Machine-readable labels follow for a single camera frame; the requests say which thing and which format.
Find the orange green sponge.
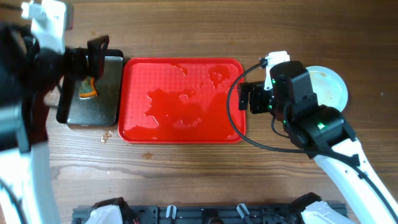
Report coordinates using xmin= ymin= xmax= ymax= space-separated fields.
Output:
xmin=79 ymin=77 xmax=98 ymax=99

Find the right black cable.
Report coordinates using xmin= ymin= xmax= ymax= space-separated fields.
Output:
xmin=226 ymin=61 xmax=398 ymax=218

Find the black water tray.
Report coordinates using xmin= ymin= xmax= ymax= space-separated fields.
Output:
xmin=56 ymin=49 xmax=124 ymax=126

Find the red plastic tray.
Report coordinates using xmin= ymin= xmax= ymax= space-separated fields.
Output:
xmin=118 ymin=58 xmax=246 ymax=144

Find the white plate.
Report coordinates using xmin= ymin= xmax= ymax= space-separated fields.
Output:
xmin=307 ymin=66 xmax=348 ymax=112

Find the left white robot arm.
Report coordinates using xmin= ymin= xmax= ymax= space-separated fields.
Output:
xmin=1 ymin=23 xmax=109 ymax=223

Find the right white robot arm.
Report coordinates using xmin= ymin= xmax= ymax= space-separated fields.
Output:
xmin=228 ymin=58 xmax=397 ymax=223

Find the black mounting rail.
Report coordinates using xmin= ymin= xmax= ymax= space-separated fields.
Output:
xmin=72 ymin=196 xmax=348 ymax=224

